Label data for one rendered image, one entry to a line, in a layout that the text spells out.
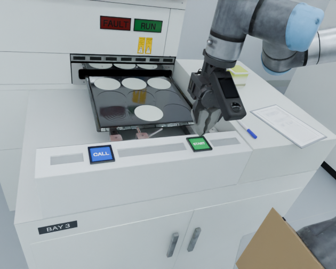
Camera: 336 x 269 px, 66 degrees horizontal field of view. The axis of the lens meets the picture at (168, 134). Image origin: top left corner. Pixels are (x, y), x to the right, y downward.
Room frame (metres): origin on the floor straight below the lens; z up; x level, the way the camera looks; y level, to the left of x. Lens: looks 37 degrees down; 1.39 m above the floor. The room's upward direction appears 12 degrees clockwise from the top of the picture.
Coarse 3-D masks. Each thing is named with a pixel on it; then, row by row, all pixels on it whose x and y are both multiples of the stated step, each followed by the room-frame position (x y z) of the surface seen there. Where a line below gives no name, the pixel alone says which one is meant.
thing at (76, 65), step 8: (72, 64) 0.93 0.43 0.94; (80, 64) 0.95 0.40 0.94; (88, 64) 0.96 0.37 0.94; (96, 64) 0.97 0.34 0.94; (104, 64) 0.99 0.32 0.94; (112, 64) 1.00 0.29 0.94; (120, 64) 1.02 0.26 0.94; (128, 64) 1.03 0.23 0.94; (136, 64) 1.05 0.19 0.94; (144, 64) 1.07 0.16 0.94; (152, 64) 1.08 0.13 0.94; (160, 64) 1.10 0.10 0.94; (168, 64) 1.12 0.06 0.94; (72, 72) 0.93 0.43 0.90; (72, 80) 0.94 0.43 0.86; (80, 80) 0.94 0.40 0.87
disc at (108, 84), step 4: (96, 80) 0.91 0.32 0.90; (100, 80) 0.92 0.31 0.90; (104, 80) 0.93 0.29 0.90; (108, 80) 0.93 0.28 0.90; (112, 80) 0.94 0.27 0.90; (116, 80) 0.95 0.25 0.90; (96, 84) 0.88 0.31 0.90; (100, 84) 0.89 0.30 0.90; (104, 84) 0.89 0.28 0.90; (108, 84) 0.90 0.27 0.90; (112, 84) 0.90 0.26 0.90; (116, 84) 0.91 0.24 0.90; (120, 84) 0.92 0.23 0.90; (100, 88) 0.86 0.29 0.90; (104, 88) 0.86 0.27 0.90; (108, 88) 0.87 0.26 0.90; (112, 88) 0.88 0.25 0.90; (116, 88) 0.88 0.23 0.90
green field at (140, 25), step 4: (136, 20) 1.05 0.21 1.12; (140, 20) 1.06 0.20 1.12; (144, 20) 1.07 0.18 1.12; (136, 24) 1.05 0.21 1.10; (140, 24) 1.06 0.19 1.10; (144, 24) 1.07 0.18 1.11; (148, 24) 1.07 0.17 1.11; (152, 24) 1.08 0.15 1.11; (156, 24) 1.09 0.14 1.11; (160, 24) 1.10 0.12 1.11; (136, 28) 1.05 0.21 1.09; (140, 28) 1.06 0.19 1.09; (144, 28) 1.07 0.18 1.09; (148, 28) 1.07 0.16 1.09; (152, 28) 1.08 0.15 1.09; (156, 28) 1.09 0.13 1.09; (160, 28) 1.10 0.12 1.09
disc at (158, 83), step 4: (148, 80) 1.01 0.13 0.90; (152, 80) 1.01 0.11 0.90; (156, 80) 1.02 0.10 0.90; (160, 80) 1.03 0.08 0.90; (164, 80) 1.04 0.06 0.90; (152, 84) 0.97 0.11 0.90; (156, 84) 0.98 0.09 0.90; (160, 84) 0.99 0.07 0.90; (164, 84) 1.00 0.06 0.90; (168, 84) 1.01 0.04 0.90; (156, 88) 0.95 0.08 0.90; (160, 88) 0.96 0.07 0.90; (164, 88) 0.96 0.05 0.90
